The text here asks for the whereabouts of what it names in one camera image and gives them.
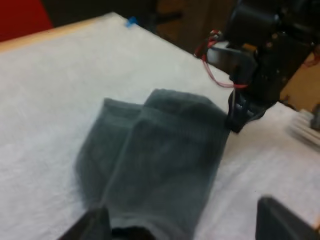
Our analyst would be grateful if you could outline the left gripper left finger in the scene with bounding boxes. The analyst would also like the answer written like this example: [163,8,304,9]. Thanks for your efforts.
[59,206,113,240]

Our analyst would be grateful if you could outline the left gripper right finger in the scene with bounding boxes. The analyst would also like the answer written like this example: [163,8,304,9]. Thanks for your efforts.
[254,196,320,240]

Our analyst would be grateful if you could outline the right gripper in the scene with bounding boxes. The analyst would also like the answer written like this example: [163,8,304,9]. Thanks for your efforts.
[224,0,320,134]

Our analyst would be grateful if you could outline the blue clip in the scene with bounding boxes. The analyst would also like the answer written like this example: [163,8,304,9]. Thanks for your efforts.
[124,16,138,29]

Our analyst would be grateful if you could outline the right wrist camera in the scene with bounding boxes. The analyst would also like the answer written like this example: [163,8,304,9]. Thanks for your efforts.
[206,46,258,76]

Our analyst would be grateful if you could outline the ribbed aluminium rail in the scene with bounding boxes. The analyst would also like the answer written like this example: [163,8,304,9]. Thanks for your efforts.
[286,109,320,151]

